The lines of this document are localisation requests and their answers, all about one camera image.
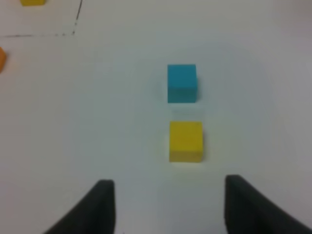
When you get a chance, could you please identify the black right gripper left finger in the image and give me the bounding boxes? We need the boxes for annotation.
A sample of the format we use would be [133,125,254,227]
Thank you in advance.
[46,180,116,234]

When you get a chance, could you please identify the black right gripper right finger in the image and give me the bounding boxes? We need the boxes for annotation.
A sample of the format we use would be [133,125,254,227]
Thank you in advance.
[224,175,312,234]

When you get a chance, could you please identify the blue cube block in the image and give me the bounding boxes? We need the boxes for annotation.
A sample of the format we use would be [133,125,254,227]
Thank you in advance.
[167,64,198,103]

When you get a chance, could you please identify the orange cube block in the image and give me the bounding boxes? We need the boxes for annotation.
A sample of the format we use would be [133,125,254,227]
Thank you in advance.
[0,47,7,73]

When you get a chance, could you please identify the template yellow cube block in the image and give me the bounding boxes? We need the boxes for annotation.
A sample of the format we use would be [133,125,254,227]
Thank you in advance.
[20,0,46,6]

